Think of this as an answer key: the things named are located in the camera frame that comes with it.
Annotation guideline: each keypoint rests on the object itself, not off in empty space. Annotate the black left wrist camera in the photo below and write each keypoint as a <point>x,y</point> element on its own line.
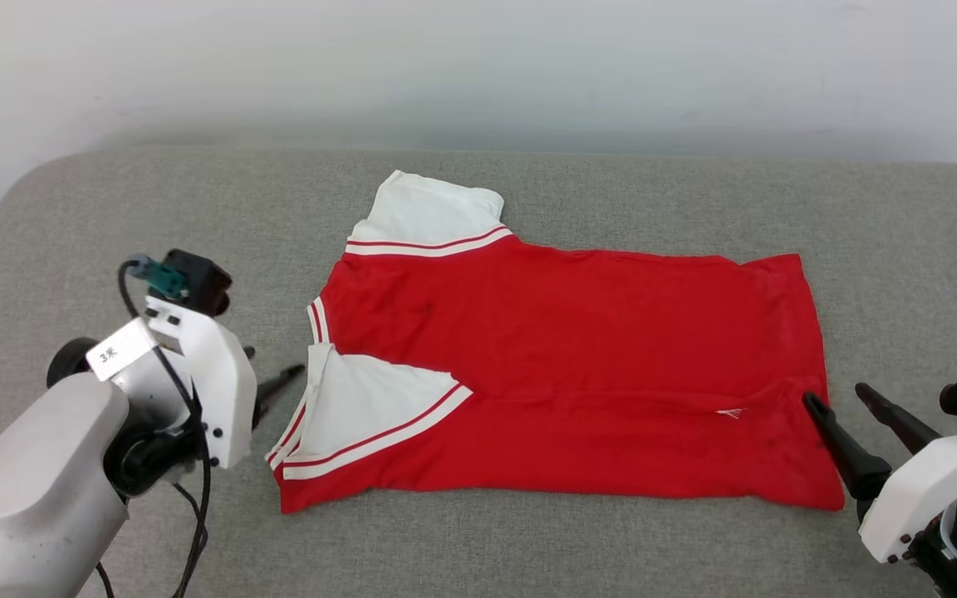
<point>200,278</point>

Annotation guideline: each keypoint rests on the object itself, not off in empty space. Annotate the white paper label tag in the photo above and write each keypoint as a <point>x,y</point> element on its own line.
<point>117,350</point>

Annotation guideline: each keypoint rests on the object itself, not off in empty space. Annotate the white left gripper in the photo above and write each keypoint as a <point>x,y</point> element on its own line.
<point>225,390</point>

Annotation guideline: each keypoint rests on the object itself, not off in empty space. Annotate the grey and white left robot arm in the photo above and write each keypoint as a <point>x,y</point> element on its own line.
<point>22,498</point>

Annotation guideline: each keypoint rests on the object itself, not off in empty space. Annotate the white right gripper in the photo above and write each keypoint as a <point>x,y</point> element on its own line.
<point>923,490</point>

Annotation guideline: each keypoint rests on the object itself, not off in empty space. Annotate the red and white shirt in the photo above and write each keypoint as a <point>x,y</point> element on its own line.
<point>570,349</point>

